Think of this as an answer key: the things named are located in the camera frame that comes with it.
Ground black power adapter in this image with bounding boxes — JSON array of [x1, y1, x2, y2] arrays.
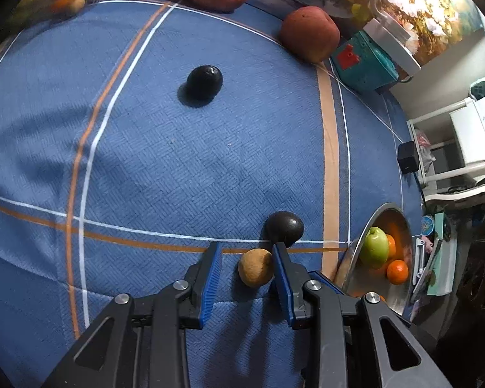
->
[[397, 141, 419, 174]]

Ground dark red apple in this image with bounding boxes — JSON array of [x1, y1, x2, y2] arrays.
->
[[278, 6, 340, 63]]

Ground orange mandarin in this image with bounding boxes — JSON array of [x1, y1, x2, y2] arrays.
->
[[386, 259, 409, 286], [386, 234, 397, 259]]

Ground round blue sticker tin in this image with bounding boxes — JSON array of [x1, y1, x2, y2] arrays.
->
[[421, 215, 435, 236]]

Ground white shelf rack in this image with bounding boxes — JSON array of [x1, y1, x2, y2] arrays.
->
[[407, 77, 485, 209]]

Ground blue plaid tablecloth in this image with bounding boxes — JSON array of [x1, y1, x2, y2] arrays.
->
[[0, 0, 421, 387]]

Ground smartphone on stand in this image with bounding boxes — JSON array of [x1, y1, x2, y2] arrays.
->
[[411, 237, 442, 303]]

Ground teal book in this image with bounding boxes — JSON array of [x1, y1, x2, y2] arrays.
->
[[427, 212, 457, 296]]

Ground stainless steel bowl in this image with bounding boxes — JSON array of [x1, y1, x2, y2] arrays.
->
[[335, 203, 414, 314]]

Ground white desk lamp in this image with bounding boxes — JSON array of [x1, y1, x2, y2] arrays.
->
[[363, 0, 421, 77]]

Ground large green apple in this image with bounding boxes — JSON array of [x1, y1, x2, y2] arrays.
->
[[359, 226, 388, 269]]

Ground dark plum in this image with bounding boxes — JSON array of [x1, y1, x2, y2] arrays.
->
[[264, 211, 305, 248], [186, 65, 223, 101]]

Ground brown kiwi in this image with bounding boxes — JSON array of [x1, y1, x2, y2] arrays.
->
[[238, 248, 273, 288]]

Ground teal plastic basket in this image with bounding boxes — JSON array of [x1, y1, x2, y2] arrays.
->
[[331, 31, 399, 93]]

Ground orange mandarin top middle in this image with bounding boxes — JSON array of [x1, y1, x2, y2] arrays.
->
[[386, 234, 397, 259]]

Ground pink plastic bag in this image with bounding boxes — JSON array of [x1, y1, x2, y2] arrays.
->
[[415, 129, 436, 173]]

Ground orange mandarin right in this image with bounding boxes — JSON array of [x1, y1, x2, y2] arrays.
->
[[386, 259, 409, 286]]

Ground white phone stand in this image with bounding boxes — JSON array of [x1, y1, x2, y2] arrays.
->
[[412, 237, 425, 286]]

